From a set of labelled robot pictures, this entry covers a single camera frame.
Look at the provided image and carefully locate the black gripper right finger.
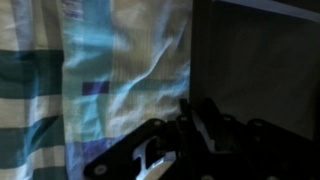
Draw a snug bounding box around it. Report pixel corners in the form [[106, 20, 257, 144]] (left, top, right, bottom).
[[193, 98, 320, 180]]

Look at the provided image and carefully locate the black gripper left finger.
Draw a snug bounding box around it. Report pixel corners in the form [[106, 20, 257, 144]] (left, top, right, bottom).
[[83, 116, 188, 180]]

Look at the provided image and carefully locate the black box lid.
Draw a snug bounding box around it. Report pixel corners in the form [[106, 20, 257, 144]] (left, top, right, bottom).
[[189, 0, 320, 144]]

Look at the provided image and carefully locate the blue checked duvet cover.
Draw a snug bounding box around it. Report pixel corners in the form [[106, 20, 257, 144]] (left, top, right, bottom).
[[0, 0, 194, 180]]

